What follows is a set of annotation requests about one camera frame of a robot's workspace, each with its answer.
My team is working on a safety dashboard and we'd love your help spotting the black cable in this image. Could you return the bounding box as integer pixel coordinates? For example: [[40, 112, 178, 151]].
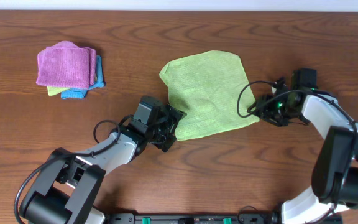
[[13, 114, 136, 224], [236, 80, 358, 224]]

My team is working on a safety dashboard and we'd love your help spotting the folded pale green cloth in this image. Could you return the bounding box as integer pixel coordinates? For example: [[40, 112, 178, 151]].
[[47, 86, 69, 96]]

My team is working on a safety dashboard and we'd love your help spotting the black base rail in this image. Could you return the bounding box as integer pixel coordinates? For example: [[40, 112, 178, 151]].
[[104, 212, 344, 224]]

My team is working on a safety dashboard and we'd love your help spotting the folded blue cloth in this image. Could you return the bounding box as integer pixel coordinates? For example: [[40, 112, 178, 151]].
[[60, 55, 105, 99]]

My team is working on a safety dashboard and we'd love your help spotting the right black cable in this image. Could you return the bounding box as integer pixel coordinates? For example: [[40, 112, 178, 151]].
[[236, 80, 358, 224]]

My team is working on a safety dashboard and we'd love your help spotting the folded purple cloth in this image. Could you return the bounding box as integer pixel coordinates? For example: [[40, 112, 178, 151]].
[[36, 41, 96, 89]]

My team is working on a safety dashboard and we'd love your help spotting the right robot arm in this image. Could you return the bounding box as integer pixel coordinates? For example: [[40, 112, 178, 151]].
[[247, 75, 358, 223]]

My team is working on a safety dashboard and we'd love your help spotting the light green cloth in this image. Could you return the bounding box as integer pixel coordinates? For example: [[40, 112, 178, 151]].
[[159, 50, 260, 141]]

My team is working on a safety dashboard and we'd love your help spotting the left black cable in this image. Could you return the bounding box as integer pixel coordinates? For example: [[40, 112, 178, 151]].
[[13, 114, 136, 224]]

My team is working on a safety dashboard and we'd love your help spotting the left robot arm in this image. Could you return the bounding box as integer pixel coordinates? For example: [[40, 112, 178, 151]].
[[14, 103, 186, 224]]

